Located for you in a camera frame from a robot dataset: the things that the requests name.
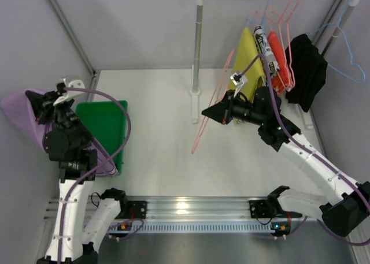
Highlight purple trousers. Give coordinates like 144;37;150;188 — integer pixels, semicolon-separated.
1;88;119;176

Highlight pink wire hanger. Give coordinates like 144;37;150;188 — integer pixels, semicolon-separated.
191;49;234;154

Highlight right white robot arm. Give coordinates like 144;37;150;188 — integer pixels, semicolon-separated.
202;87;369;237

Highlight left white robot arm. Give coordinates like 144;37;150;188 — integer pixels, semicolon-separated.
25;80;127;263

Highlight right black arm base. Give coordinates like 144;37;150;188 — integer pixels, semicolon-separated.
249;199;275;220

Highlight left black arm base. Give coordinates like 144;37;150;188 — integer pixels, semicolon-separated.
120;200;148;220

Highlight yellow-green trousers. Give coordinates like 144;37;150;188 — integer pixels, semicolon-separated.
232;27;266;105

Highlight pink hanger pair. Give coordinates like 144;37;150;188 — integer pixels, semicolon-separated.
267;0;300;91

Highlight light blue empty hanger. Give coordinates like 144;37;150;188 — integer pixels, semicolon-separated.
306;0;368;85

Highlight black white patterned cloth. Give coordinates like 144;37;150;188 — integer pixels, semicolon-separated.
253;25;280;78

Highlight orange patterned cloth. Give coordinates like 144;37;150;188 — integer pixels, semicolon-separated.
268;31;292;96

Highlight green plastic bin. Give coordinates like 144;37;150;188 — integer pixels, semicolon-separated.
76;101;127;156

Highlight black garment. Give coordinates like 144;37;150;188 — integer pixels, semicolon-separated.
285;34;328;112

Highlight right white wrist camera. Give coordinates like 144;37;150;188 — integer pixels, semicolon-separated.
230;72;248;98

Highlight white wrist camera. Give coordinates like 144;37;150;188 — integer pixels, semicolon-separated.
53;75;85;106
230;72;248;98

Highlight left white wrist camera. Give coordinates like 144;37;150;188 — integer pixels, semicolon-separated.
53;75;85;106

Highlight blue wire hanger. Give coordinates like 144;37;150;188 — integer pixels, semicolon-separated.
244;0;274;88

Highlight aluminium frame strut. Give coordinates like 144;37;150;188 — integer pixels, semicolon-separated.
46;0;96;77

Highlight aluminium mounting rail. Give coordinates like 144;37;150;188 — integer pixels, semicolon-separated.
45;196;327;221

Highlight rack vertical post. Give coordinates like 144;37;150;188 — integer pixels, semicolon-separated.
190;0;204;124

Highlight grey slotted cable duct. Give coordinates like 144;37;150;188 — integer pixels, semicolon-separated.
108;221;288;235

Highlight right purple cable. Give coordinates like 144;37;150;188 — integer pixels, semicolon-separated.
239;54;370;247

